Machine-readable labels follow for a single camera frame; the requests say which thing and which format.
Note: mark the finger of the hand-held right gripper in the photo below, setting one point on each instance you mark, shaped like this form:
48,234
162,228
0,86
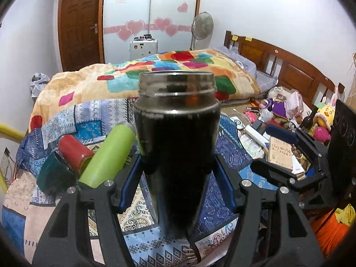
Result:
265,169
279,134

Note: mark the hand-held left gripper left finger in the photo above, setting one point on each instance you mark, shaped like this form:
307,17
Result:
130,178

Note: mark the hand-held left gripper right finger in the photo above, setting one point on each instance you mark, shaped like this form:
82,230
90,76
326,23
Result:
225,184

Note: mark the black steel cup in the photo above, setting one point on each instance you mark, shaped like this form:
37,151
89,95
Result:
175,155

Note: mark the light green cup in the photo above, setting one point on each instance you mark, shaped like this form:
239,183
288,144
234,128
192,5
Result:
110,155

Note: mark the red cup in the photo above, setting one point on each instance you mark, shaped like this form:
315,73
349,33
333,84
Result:
74,150

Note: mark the dark green cup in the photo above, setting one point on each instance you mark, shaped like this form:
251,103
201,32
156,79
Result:
54,173

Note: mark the beige paper book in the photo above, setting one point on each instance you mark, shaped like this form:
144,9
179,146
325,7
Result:
281,151

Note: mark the white power strip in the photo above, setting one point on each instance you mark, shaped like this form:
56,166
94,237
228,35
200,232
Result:
257,136

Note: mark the small white bottle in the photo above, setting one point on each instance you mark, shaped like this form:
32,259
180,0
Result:
267,114

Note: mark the pink plush toy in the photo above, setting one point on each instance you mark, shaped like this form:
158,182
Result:
322,134

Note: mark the purple plush toy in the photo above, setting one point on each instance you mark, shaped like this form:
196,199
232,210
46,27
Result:
278,105

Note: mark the dark glass bottle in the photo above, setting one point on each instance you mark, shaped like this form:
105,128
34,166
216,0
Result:
309,120

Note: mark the pink plastic bag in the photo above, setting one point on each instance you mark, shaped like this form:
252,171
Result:
295,102

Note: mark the yellow plush duck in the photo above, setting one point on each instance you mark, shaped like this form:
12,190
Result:
326,113

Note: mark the yellow cloth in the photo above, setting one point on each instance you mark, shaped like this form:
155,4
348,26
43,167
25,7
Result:
345,214

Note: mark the wooden headboard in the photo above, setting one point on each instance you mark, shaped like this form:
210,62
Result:
283,61

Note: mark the blue patterned quilt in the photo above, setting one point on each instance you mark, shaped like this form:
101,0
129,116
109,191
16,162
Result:
83,122

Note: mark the grey pillow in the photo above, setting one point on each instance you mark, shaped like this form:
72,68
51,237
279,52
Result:
244,62

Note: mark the orange cloth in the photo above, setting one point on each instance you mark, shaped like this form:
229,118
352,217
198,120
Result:
331,230

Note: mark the colourful patchwork blanket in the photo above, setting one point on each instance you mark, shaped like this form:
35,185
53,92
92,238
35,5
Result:
116,80

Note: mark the white box appliance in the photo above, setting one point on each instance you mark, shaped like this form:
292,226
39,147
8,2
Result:
143,48

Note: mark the standing fan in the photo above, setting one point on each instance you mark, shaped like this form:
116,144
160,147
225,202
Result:
203,27

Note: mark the grey crumpled bag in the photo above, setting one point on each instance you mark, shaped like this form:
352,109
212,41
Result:
39,83

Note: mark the frosted glass wardrobe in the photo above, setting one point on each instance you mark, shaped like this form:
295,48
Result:
151,19

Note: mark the brown wooden door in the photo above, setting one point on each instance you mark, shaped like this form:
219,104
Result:
79,25

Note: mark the yellow rail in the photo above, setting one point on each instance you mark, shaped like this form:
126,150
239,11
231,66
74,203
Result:
9,132

